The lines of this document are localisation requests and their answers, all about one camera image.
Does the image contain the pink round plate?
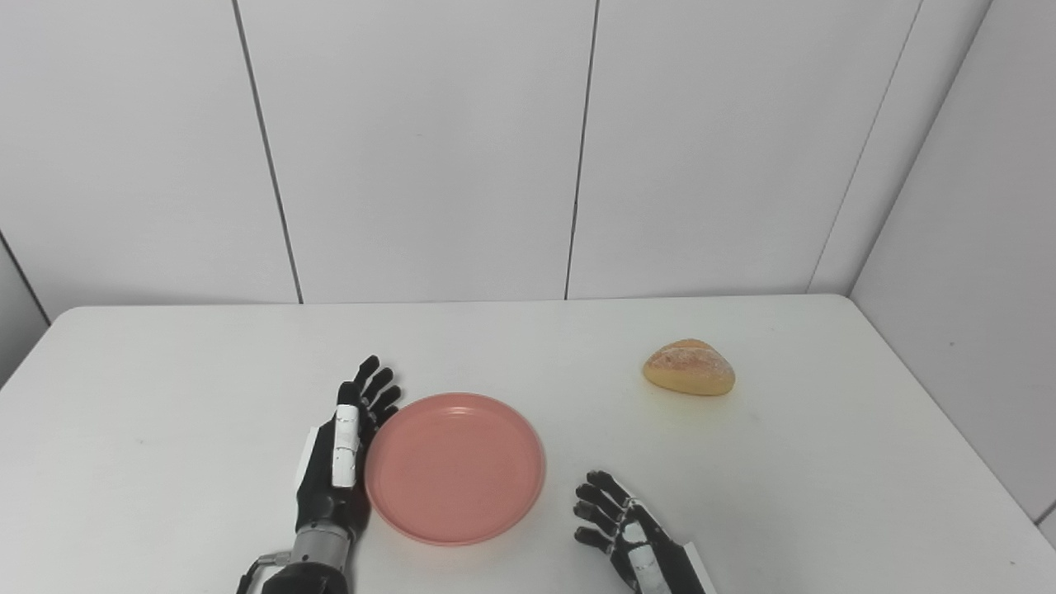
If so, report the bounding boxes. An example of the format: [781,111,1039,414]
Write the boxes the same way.
[364,392,547,547]

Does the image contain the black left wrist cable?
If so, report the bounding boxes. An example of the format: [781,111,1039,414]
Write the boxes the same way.
[236,552,295,594]

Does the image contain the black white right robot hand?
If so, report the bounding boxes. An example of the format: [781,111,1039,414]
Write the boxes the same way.
[573,470,718,594]

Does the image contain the golden brown bread roll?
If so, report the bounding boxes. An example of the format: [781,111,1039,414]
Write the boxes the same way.
[642,338,737,398]

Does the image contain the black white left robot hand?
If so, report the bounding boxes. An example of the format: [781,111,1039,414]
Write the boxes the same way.
[295,356,403,537]

